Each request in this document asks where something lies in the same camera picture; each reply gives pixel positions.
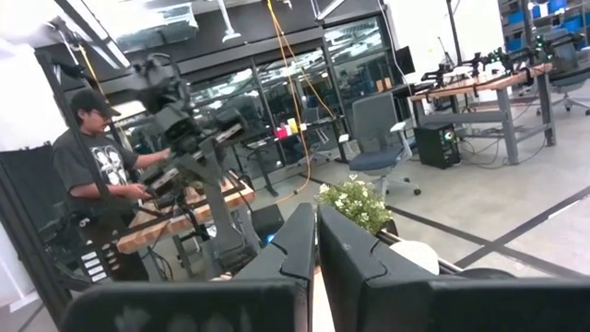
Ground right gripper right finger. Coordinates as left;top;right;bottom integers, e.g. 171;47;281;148
317;205;590;332

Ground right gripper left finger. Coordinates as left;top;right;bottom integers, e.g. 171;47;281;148
59;202;317;332

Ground wooden work table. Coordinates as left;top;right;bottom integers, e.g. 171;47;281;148
115;171;257;255

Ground computer with blue light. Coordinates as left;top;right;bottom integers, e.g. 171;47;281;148
251;204;286;246

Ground black box white labels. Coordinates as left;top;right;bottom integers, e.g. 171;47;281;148
76;243;122;285

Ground green potted plant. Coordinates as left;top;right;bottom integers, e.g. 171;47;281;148
315;173;400;237

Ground black computer tower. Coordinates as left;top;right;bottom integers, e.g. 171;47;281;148
413;122;462;170

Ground grey office chair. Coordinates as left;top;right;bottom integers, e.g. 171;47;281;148
348;91;423;198
537;27;590;116

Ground person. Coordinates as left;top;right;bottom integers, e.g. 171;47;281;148
51;88;172;283

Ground wooden desk grey legs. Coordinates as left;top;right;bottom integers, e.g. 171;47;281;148
408;62;558;166

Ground black desk monitor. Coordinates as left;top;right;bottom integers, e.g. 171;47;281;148
394;45;417;77

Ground blue storage bins on rack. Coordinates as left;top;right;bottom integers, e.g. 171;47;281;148
504;0;590;52

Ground yellow hanging cable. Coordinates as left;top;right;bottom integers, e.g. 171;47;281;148
265;0;337;207

